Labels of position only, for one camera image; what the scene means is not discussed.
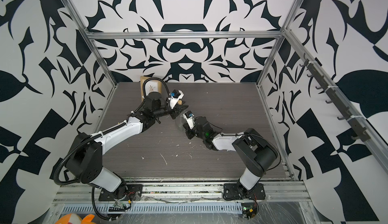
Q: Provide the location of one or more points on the orange plush toy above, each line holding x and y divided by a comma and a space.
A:
73, 218

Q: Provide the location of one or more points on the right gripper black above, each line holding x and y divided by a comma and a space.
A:
188, 133

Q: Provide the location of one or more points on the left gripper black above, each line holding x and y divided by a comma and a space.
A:
176, 111

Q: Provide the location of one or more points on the wooden picture frame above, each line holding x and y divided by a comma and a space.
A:
151, 86

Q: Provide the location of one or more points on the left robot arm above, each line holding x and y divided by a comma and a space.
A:
85, 159

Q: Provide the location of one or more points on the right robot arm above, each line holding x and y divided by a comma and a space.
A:
256, 153

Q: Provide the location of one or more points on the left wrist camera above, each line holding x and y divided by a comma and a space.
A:
175, 97

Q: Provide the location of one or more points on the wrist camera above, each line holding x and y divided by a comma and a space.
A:
189, 117
175, 97

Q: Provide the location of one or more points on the aluminium mounting rail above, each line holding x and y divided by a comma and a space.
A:
170, 192

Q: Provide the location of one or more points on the white slotted cable duct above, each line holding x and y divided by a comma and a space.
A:
154, 208

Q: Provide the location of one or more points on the black wall hook rack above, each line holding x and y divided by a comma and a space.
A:
337, 97

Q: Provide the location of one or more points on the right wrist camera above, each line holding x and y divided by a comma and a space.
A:
189, 117

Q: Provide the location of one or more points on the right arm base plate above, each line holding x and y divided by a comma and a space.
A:
236, 191

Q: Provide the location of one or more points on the left circuit board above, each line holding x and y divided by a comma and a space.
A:
120, 207

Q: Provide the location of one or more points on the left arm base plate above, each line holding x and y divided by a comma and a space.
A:
123, 193

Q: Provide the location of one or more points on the clear glass bottle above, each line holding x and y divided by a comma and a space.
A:
180, 121

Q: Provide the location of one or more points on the circuit board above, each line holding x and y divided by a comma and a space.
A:
120, 207
250, 212

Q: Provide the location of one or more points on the right circuit board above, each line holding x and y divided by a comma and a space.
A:
250, 212

